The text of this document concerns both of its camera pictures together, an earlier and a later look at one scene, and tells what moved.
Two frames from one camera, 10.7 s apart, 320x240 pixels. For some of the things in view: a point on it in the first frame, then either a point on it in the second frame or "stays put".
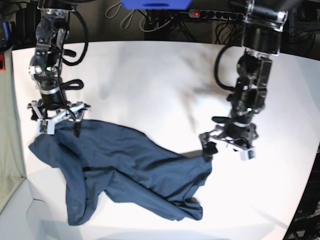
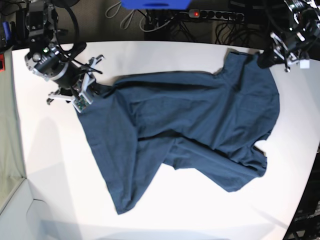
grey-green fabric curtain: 12,172 stays put
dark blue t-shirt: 107,157 to 207,124
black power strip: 208,13 stays put
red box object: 2,67 stays put
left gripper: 239,128 to 292,49
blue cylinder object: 7,30 stays put
